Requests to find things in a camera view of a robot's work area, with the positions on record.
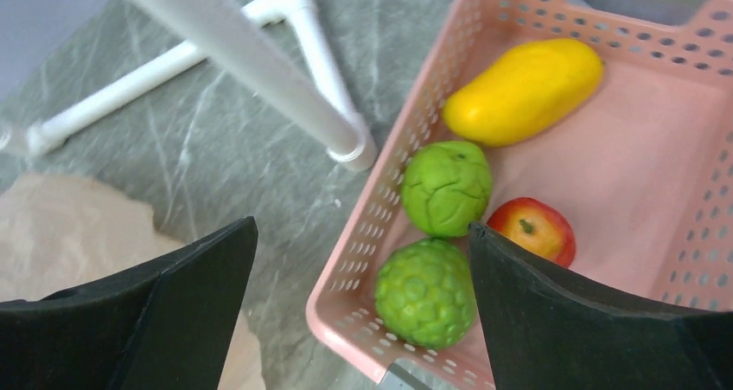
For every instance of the pink plastic basket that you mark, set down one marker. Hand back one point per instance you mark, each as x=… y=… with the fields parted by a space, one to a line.
x=644 y=172

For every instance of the yellow fake mango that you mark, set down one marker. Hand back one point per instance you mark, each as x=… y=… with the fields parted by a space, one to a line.
x=527 y=90

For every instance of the red yellow fake apple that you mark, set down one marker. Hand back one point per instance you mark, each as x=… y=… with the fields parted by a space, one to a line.
x=537 y=227

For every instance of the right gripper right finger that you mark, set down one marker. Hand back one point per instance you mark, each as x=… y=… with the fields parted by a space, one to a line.
x=547 y=327

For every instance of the orange banana-print plastic bag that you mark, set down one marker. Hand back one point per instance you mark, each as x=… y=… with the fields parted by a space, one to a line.
x=60 y=231

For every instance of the green fake fruit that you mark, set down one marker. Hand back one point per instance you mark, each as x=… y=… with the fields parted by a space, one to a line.
x=446 y=186

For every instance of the white PVC pipe frame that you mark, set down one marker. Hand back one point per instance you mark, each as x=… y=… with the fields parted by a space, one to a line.
x=274 y=47

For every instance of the green bumpy custard apple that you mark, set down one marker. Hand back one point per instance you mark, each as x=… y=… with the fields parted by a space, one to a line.
x=424 y=294

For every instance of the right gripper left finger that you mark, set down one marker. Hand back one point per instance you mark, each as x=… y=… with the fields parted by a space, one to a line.
x=164 y=324

